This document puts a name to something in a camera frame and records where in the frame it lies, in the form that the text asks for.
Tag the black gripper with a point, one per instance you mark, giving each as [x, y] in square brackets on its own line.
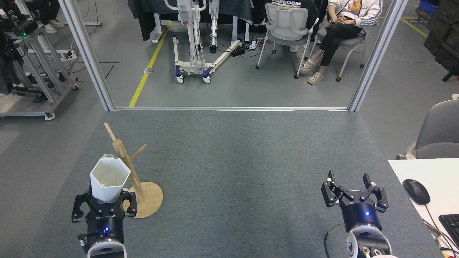
[360, 216]
[105, 224]

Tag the dark table cloth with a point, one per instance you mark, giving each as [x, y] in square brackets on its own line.
[143, 10]

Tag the person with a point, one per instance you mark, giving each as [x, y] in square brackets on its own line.
[340, 30]

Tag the aluminium frame cart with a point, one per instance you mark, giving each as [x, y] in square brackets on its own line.
[21, 114]

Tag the white power strip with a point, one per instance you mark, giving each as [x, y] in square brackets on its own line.
[68, 55]

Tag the silver left post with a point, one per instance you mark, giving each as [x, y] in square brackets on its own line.
[88, 53]

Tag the white desk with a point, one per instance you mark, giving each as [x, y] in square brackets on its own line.
[441, 172]

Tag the grey seat office chair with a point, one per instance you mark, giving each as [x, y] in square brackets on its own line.
[355, 42]

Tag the stacked black crates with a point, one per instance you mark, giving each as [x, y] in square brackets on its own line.
[444, 32]

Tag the white hexagonal cup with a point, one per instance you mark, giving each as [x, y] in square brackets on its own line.
[107, 179]

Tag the white mesh office chair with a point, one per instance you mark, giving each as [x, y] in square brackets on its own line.
[287, 21]

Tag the wooden cup rack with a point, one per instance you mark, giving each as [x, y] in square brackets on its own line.
[150, 200]

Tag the white stand on wheels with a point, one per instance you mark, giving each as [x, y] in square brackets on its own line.
[184, 14]

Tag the grey padded office chair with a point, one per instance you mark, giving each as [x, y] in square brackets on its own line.
[441, 125]

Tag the black keyboard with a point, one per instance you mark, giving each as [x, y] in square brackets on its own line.
[452, 225]

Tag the black computer mouse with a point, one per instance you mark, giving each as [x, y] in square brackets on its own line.
[416, 191]

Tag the black power strip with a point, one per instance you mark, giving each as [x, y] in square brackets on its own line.
[238, 52]

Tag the silver post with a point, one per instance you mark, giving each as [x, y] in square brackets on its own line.
[377, 53]
[88, 53]

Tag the blue plastic bin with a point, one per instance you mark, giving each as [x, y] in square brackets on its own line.
[428, 7]

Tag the silver right post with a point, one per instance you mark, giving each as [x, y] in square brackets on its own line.
[377, 53]

